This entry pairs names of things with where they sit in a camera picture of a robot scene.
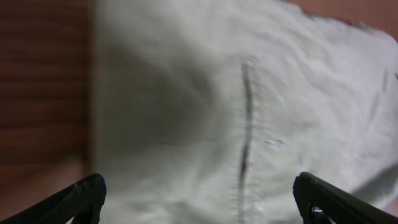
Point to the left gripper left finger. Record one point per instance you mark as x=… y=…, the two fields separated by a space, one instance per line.
x=79 y=203

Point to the khaki shorts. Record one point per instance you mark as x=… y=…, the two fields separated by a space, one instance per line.
x=206 y=111

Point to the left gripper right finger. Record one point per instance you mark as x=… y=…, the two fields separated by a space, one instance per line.
x=320 y=202

